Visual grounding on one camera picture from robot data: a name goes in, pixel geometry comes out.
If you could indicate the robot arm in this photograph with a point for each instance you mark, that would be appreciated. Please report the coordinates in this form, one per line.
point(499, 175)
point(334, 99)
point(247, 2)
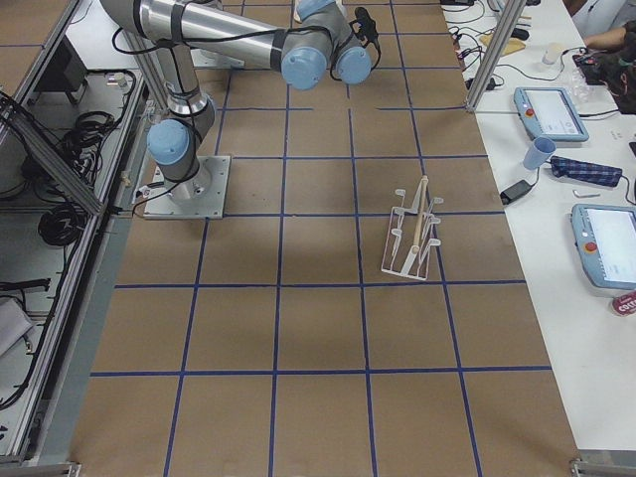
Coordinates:
point(165, 38)

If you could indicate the blue cup on desk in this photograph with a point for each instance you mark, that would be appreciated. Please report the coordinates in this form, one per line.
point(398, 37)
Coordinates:
point(540, 151)

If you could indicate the black power adapter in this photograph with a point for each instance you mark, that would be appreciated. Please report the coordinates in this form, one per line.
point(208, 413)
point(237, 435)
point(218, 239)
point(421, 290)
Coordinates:
point(515, 192)

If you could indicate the blue plaid folded umbrella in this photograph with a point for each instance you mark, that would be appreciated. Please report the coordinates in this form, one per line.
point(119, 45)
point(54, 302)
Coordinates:
point(592, 173)

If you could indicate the teach pendant far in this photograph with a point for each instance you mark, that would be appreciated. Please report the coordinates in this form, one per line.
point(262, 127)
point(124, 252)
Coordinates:
point(549, 112)

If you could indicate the teach pendant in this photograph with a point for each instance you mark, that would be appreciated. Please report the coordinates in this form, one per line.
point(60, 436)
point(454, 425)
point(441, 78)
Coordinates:
point(549, 112)
point(604, 238)

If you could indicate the teach pendant near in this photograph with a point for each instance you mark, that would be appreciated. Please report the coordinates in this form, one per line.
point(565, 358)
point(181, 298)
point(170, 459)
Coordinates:
point(604, 238)

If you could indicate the white wire cup rack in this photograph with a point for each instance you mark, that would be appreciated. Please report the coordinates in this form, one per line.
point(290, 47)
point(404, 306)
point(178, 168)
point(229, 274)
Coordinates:
point(410, 239)

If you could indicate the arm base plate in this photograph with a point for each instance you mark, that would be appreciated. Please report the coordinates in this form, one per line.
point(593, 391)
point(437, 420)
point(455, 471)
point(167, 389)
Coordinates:
point(202, 197)

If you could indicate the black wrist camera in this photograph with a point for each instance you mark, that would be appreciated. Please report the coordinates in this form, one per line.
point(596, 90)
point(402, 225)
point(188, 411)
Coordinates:
point(367, 28)

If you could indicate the aluminium frame post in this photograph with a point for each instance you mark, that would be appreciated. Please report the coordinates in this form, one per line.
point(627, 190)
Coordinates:
point(508, 19)

